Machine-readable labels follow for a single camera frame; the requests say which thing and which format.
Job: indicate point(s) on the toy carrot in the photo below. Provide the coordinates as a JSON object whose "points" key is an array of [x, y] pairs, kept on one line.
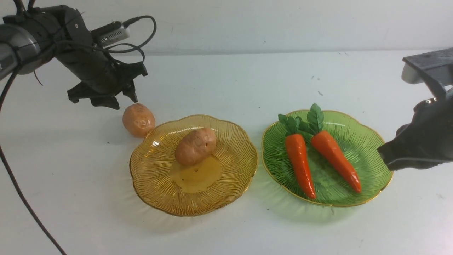
{"points": [[297, 153], [328, 147]]}

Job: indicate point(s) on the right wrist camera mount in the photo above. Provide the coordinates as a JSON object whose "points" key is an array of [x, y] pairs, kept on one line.
{"points": [[432, 68]]}

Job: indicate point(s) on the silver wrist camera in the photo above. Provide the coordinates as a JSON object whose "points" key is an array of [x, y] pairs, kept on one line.
{"points": [[109, 34]]}

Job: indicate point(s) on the yellow ribbed plastic plate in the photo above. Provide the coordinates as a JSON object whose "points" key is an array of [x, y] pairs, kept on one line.
{"points": [[186, 191]]}

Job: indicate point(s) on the round toy potato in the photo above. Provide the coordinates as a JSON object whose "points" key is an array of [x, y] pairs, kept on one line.
{"points": [[138, 120]]}

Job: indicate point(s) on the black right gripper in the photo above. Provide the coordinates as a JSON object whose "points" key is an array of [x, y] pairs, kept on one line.
{"points": [[425, 142]]}

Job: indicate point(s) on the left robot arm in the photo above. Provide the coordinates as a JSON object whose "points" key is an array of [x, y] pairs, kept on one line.
{"points": [[31, 38]]}

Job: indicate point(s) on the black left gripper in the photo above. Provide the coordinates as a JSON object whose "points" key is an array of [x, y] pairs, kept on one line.
{"points": [[41, 34]]}

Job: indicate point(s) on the oblong toy potato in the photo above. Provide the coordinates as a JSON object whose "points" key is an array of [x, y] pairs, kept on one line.
{"points": [[196, 147]]}

